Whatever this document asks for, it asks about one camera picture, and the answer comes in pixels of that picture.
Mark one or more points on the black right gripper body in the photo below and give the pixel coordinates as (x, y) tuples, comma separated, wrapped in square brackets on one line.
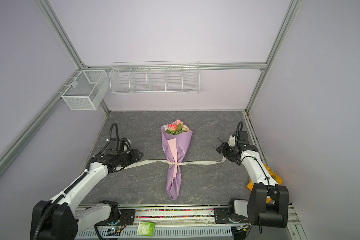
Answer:
[(228, 151)]

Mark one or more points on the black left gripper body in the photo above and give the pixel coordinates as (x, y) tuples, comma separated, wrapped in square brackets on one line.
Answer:
[(128, 158)]

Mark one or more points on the cream printed ribbon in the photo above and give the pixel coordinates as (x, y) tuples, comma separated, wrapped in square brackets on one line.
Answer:
[(147, 162)]

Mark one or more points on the cream fake rose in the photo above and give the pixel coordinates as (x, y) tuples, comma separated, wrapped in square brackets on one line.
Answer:
[(185, 128)]

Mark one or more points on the pink purple wrapping paper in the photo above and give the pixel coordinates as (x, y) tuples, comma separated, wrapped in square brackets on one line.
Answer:
[(175, 147)]

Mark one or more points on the red pink fake rose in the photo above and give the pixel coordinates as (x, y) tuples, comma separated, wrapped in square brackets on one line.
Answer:
[(172, 127)]

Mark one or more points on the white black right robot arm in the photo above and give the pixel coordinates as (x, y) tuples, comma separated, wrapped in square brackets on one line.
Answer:
[(268, 203)]

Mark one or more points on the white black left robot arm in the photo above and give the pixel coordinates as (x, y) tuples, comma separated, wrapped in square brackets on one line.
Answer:
[(57, 219)]

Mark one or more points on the yellow snack bag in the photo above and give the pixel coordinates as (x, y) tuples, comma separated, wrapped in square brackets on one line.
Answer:
[(261, 174)]

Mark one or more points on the green small packet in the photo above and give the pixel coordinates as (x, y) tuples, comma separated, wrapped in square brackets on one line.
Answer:
[(145, 229)]

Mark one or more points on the white mesh box basket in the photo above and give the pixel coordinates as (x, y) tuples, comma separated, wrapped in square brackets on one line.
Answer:
[(87, 90)]

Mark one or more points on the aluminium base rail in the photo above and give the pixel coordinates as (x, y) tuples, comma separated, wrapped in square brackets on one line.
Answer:
[(187, 215)]

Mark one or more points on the white wire shelf basket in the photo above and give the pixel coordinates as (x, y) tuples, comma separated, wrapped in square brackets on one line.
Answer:
[(155, 77)]

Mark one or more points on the aluminium enclosure frame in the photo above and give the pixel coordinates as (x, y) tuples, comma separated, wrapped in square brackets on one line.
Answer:
[(34, 66)]

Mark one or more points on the white vented cable duct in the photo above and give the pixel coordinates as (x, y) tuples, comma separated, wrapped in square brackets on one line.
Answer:
[(167, 233)]

